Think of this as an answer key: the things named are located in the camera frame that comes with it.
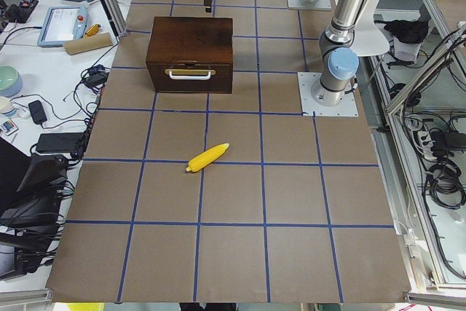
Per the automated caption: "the wooden drawer with white handle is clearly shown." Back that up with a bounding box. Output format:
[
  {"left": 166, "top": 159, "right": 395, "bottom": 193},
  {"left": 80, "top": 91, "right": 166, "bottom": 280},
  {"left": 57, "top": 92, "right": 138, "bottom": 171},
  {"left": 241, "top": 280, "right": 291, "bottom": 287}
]
[{"left": 147, "top": 63, "right": 233, "bottom": 93}]

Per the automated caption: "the cardboard tube roll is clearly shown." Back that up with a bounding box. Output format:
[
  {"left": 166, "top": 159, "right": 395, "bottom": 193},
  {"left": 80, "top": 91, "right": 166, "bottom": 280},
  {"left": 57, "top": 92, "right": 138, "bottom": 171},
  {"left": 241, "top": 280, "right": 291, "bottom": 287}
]
[{"left": 63, "top": 33, "right": 113, "bottom": 55}]

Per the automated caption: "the green round speaker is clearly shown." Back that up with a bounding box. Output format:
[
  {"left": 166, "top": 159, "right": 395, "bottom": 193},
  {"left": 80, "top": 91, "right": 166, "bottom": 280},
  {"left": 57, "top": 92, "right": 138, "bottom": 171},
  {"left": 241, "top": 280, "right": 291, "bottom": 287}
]
[{"left": 0, "top": 66, "right": 23, "bottom": 98}]

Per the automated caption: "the white power strip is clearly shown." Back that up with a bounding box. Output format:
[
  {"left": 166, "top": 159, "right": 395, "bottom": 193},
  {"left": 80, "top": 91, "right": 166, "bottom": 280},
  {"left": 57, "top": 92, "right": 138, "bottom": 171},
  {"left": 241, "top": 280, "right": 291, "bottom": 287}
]
[{"left": 406, "top": 114, "right": 437, "bottom": 162}]

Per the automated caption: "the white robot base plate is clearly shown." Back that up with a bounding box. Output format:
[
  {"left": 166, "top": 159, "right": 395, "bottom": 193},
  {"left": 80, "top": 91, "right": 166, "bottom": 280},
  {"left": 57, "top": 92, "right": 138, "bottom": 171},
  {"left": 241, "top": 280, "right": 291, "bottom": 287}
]
[{"left": 297, "top": 72, "right": 359, "bottom": 117}]

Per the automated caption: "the black power adapter brick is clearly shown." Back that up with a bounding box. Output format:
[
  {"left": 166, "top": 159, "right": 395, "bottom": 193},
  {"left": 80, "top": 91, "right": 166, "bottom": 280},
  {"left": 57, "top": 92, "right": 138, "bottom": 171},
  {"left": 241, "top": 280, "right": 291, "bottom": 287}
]
[{"left": 28, "top": 100, "right": 47, "bottom": 125}]

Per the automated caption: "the black laptop power supply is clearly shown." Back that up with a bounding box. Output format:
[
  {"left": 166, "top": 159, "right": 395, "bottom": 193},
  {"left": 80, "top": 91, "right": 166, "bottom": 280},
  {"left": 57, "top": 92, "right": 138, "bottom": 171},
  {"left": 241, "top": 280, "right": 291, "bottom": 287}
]
[{"left": 36, "top": 133, "right": 83, "bottom": 154}]

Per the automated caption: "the yellow toy corn cob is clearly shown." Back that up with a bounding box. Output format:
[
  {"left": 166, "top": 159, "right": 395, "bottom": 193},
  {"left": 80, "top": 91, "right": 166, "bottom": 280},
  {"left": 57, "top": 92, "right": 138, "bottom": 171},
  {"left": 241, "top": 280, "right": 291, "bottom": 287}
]
[{"left": 186, "top": 143, "right": 229, "bottom": 173}]

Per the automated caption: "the black cloth on stand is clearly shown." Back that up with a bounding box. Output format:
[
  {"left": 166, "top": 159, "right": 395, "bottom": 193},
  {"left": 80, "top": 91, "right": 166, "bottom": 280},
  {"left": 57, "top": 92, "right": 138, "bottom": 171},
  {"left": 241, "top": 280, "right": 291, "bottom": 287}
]
[{"left": 384, "top": 20, "right": 429, "bottom": 63}]

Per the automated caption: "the blue teach pendant near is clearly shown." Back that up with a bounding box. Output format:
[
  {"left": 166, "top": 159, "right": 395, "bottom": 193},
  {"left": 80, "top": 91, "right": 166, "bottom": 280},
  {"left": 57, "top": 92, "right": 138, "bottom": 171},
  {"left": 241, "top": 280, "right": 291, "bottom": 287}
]
[{"left": 37, "top": 6, "right": 88, "bottom": 47}]

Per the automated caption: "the white mug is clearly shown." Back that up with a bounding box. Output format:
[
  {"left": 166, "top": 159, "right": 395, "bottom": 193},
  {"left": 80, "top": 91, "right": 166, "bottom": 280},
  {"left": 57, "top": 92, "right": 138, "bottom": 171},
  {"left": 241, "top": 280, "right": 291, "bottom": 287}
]
[{"left": 0, "top": 96, "right": 17, "bottom": 118}]

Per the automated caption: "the dark wooden drawer box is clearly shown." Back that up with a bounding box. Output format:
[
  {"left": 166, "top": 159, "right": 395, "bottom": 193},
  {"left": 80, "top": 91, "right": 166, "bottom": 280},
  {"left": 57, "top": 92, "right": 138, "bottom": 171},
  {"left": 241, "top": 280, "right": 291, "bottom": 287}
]
[{"left": 146, "top": 17, "right": 233, "bottom": 73}]

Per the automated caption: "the gold cylindrical tool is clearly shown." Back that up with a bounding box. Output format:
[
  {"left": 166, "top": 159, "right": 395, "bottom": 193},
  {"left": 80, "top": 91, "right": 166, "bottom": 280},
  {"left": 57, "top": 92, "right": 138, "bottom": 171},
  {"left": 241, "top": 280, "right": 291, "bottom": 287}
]
[{"left": 84, "top": 23, "right": 100, "bottom": 37}]

